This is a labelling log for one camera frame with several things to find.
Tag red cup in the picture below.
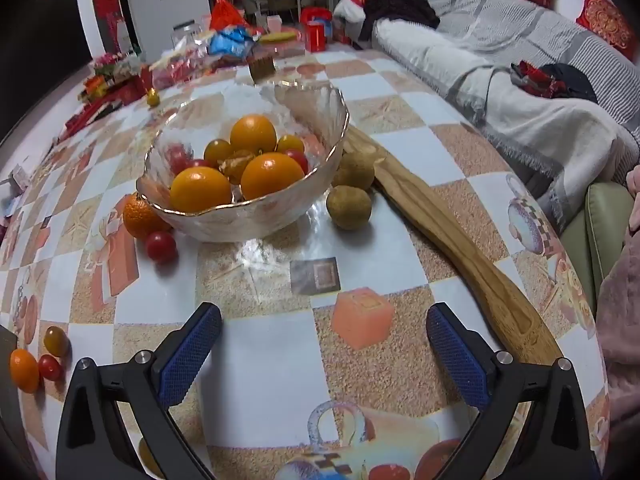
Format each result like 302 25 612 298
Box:
303 20 333 52

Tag large orange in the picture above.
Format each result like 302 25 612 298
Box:
240 152 306 201
122 193 173 241
10 348 41 394
230 114 278 156
169 166 233 213

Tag brown round fruit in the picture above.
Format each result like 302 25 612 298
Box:
326 185 373 231
331 149 376 191

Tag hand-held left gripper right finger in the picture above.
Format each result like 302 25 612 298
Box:
426 302 603 480

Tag blue snack packet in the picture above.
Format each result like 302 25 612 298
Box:
207 29 256 57

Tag pink fleece clothing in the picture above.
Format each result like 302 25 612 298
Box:
592 162 640 461

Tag yellow cherry tomato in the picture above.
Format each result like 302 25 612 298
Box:
276 134 306 156
203 139 233 168

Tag ribbed glass bowl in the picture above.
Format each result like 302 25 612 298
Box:
136 82 351 243

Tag amber cherry tomato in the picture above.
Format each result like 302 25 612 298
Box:
43 325 70 358

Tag wrinkled brown nut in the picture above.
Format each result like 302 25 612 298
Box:
218 150 257 185

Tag red and black clothing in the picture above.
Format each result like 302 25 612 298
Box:
510 60 598 103

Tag clear plastic bags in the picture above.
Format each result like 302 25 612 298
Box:
150 35 221 86

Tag brown rectangular block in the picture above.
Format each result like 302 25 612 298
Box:
248 56 276 83

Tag red plastic bag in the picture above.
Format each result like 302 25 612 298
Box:
209 0 248 31

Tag white refrigerator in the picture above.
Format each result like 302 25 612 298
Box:
112 0 211 56

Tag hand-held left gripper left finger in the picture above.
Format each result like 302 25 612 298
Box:
56 302 223 480

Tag grey covered sofa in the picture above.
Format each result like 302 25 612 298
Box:
372 0 640 231

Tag dark clothes pile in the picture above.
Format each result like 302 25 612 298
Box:
357 0 441 43

